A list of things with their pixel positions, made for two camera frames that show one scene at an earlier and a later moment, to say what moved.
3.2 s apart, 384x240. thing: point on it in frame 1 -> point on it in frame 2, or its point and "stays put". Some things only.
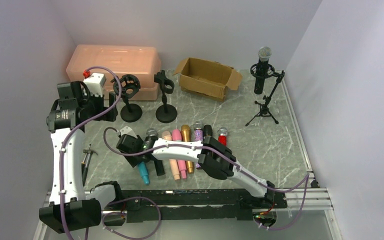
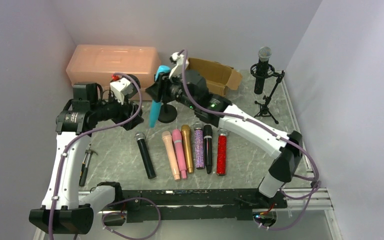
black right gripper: [125, 145] -> [162, 91]
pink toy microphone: [177, 136] stays put
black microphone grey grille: [151, 135] -> [145, 155]
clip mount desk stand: [166, 113] stays put
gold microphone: [186, 132] stays put
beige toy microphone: [167, 135] stays put
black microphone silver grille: [264, 54] stays put
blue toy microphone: [144, 172] -> [155, 106]
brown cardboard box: [208, 79] stays put
